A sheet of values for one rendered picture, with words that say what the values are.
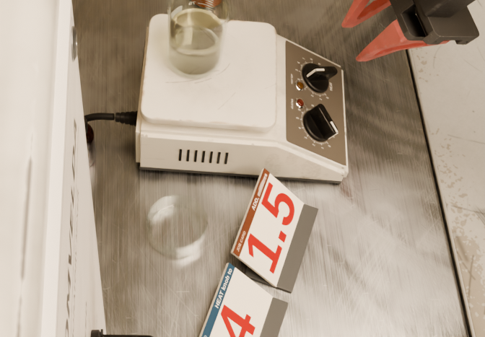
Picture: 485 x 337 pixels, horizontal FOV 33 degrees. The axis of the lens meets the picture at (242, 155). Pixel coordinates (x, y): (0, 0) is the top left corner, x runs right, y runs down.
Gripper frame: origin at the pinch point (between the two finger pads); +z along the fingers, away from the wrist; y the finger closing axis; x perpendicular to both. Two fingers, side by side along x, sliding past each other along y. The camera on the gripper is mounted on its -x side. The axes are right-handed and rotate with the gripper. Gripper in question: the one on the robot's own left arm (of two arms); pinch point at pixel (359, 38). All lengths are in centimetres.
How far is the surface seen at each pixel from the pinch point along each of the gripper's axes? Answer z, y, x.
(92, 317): -27, 22, -50
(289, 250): 11.8, 15.3, -6.2
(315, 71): 5.5, 0.4, -0.8
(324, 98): 7.2, 2.5, 0.9
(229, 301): 12.1, 18.2, -14.6
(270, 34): 6.3, -4.0, -4.1
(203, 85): 9.2, -0.4, -11.6
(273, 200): 10.7, 10.7, -7.0
